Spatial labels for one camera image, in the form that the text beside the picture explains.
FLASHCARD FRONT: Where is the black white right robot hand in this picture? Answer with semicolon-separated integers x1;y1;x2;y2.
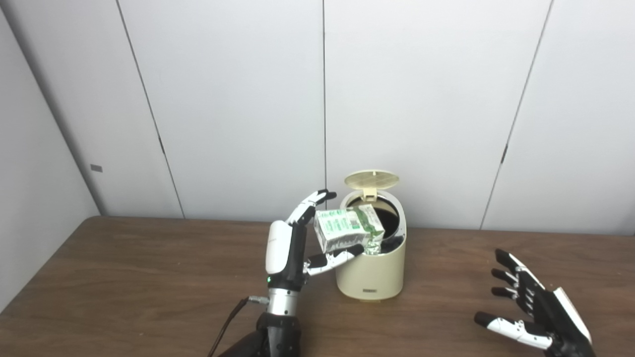
474;249;593;357

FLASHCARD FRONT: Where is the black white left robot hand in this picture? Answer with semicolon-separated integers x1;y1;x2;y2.
265;189;365;293

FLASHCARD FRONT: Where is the white green milk carton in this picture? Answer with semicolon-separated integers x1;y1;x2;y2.
314;204;385;256

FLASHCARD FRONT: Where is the cream-colored bin body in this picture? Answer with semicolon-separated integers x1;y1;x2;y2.
335;191;407;302

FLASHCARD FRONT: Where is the cream round bin lid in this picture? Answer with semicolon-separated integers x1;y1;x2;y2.
344;170;400;201

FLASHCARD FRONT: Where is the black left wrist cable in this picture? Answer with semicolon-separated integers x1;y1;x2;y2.
207;296;271;357

